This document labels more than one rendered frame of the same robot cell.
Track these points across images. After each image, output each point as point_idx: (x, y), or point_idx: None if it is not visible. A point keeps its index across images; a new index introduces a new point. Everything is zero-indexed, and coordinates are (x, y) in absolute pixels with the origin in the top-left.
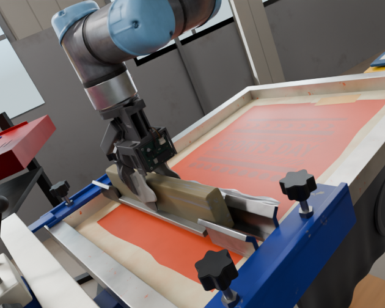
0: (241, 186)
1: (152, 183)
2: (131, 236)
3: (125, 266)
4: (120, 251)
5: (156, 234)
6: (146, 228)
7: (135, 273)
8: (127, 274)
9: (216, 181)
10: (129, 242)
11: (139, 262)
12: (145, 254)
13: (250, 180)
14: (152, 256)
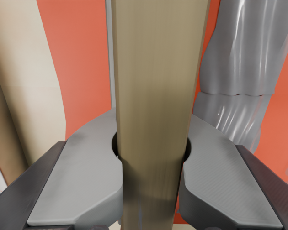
0: (268, 151)
1: (124, 206)
2: (60, 22)
3: (17, 101)
4: (20, 47)
5: (102, 90)
6: (99, 44)
7: (28, 133)
8: None
9: None
10: (48, 40)
11: (41, 117)
12: (58, 113)
13: (284, 157)
14: (65, 130)
